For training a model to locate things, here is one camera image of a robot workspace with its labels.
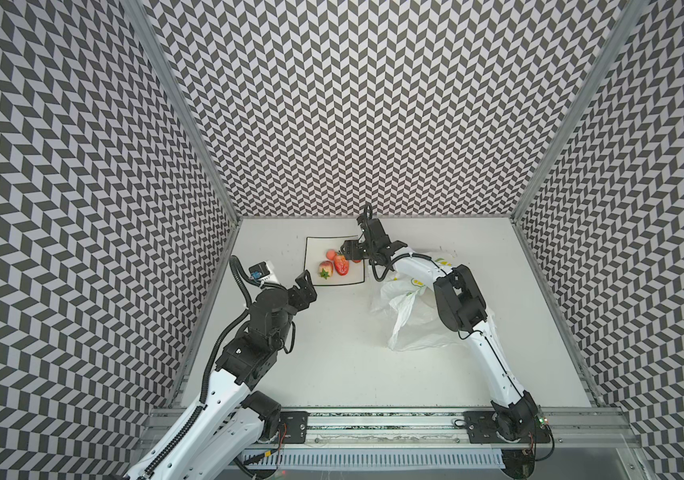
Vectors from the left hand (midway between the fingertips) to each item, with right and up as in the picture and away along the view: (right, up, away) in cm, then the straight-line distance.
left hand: (297, 279), depth 74 cm
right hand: (+12, +6, +31) cm, 33 cm away
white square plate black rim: (0, +5, +33) cm, 33 cm away
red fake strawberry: (+10, +2, +26) cm, 28 cm away
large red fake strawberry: (+5, 0, +24) cm, 24 cm away
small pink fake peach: (+6, +5, +30) cm, 31 cm away
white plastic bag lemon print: (+26, -6, -7) cm, 28 cm away
